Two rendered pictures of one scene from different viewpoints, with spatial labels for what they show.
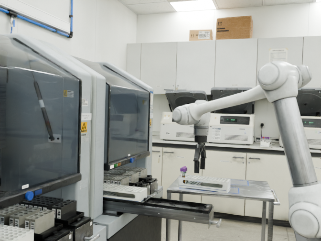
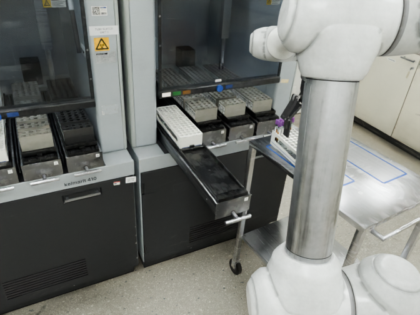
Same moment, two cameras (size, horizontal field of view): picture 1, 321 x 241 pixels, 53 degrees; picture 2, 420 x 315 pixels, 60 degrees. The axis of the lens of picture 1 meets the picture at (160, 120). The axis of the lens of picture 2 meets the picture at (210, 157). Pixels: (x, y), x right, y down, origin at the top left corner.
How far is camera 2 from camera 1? 1.17 m
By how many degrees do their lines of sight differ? 50
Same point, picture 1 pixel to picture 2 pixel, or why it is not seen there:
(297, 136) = (307, 165)
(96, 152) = (135, 75)
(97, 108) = (133, 17)
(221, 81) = not seen: outside the picture
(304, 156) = (305, 209)
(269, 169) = not seen: outside the picture
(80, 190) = (105, 115)
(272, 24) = not seen: outside the picture
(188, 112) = (265, 42)
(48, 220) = (42, 140)
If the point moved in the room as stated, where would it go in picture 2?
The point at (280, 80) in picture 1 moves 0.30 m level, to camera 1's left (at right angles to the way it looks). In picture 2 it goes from (294, 36) to (182, 5)
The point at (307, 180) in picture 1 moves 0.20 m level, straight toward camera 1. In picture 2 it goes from (294, 248) to (205, 269)
